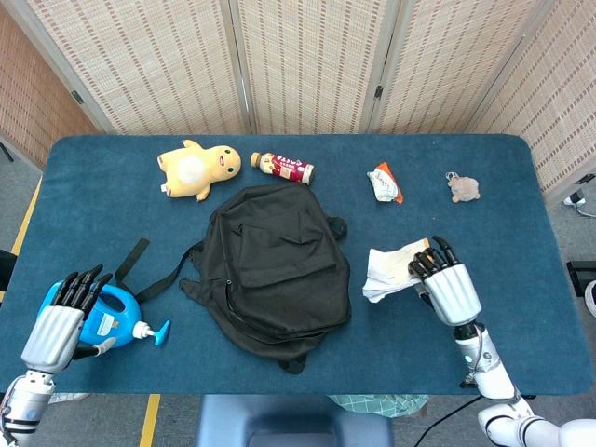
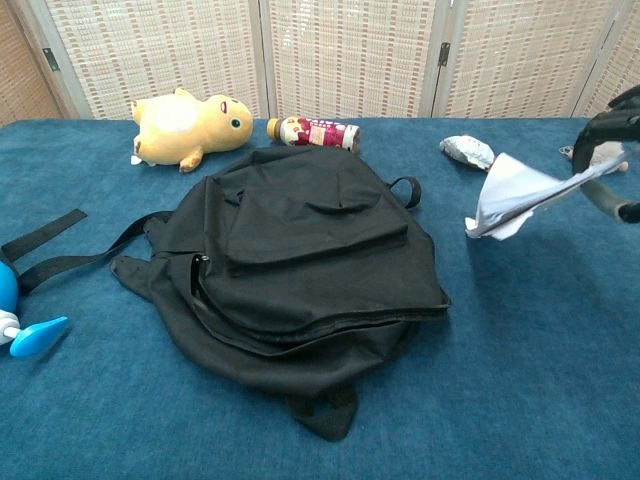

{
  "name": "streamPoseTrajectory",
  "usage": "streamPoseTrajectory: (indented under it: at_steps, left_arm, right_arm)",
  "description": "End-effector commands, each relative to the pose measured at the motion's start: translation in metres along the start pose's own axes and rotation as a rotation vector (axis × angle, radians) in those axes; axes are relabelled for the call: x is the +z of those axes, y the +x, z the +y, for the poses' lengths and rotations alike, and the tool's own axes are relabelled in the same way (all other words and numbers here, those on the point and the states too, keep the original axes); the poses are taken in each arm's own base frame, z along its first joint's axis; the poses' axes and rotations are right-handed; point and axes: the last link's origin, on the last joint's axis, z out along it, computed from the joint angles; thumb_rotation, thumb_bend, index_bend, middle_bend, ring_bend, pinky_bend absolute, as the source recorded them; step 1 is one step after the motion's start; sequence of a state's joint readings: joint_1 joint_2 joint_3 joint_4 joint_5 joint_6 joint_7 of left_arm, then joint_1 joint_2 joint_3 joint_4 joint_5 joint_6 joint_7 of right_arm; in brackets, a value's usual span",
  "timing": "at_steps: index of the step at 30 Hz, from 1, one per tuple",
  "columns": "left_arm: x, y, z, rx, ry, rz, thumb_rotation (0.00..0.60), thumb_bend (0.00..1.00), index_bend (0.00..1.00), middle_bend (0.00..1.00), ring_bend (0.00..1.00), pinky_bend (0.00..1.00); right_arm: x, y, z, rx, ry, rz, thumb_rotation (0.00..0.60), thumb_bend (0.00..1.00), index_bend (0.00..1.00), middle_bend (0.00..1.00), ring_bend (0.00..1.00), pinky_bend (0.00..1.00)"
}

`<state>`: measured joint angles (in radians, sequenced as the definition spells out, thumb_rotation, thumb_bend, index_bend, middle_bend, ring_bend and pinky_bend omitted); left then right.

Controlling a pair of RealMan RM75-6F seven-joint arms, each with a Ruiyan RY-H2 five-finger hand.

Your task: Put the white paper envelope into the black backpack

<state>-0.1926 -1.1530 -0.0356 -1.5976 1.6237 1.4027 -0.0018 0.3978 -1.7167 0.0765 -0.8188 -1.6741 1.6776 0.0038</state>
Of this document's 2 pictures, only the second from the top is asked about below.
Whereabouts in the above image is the silver snack packet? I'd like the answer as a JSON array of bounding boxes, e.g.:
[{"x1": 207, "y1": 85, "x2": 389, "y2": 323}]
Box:
[{"x1": 439, "y1": 134, "x2": 496, "y2": 173}]

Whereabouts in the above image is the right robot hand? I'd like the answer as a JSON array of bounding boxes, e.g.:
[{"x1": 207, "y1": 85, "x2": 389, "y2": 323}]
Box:
[{"x1": 572, "y1": 84, "x2": 640, "y2": 225}]

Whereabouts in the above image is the blue detergent bottle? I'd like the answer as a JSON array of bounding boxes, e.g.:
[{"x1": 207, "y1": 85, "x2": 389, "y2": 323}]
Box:
[{"x1": 0, "y1": 259, "x2": 71, "y2": 359}]

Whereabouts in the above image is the blue tablecloth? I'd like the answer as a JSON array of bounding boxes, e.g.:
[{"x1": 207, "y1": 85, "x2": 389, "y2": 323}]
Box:
[{"x1": 0, "y1": 117, "x2": 640, "y2": 480}]

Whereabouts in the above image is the drink bottle with red label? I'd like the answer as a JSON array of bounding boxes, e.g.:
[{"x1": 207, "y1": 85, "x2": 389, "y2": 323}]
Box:
[{"x1": 266, "y1": 116, "x2": 361, "y2": 154}]

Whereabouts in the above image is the woven folding screen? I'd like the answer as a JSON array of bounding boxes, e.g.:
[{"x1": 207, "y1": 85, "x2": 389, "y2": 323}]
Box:
[{"x1": 0, "y1": 0, "x2": 640, "y2": 129}]

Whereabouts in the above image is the yellow plush toy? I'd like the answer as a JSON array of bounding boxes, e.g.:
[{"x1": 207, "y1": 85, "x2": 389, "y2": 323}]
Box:
[{"x1": 130, "y1": 87, "x2": 254, "y2": 174}]

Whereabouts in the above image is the grey fluffy plush keychain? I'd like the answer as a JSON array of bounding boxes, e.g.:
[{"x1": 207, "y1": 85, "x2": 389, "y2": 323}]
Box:
[{"x1": 558, "y1": 141, "x2": 630, "y2": 175}]

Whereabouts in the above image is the black fabric backpack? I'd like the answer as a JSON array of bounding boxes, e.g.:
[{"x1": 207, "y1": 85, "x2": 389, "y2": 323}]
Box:
[{"x1": 0, "y1": 144, "x2": 451, "y2": 442}]

